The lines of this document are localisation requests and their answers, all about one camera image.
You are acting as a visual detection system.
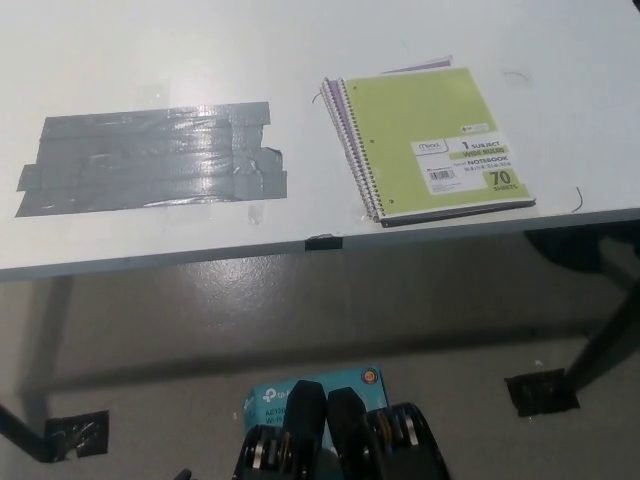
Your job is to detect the black robot torso blocks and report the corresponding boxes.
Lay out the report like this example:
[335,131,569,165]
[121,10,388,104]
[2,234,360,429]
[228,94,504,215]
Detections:
[232,379,454,480]

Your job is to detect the purple spiral notebook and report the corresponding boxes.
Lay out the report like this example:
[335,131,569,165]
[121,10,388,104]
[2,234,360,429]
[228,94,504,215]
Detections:
[319,53,536,230]

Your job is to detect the teal TP-Link router box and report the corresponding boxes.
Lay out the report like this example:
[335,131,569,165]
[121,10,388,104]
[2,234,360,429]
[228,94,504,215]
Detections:
[242,364,390,451]

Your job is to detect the small black tape strip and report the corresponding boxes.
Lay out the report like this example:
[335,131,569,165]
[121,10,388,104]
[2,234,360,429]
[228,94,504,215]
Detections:
[304,233,344,252]

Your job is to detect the grey duct tape patch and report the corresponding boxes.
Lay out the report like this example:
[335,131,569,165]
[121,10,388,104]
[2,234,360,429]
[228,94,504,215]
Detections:
[14,101,290,219]

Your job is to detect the green Mead spiral notebook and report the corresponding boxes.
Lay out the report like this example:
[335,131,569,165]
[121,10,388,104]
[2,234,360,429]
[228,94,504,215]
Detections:
[339,66,537,229]

